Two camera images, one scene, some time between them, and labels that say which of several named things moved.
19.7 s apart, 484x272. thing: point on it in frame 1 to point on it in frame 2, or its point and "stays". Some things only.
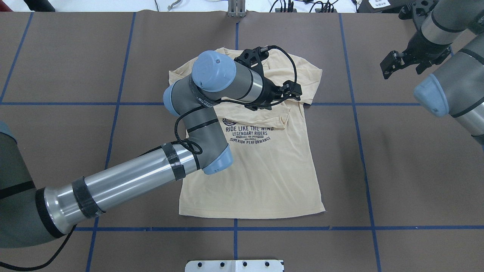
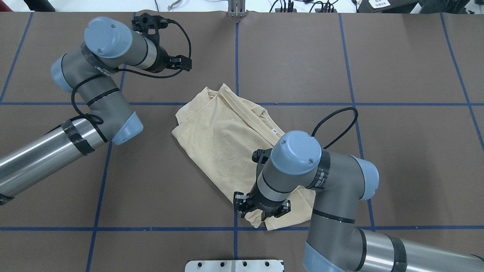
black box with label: [381, 6] stays
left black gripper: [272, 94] to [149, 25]
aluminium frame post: [236, 8] stays
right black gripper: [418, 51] to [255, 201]
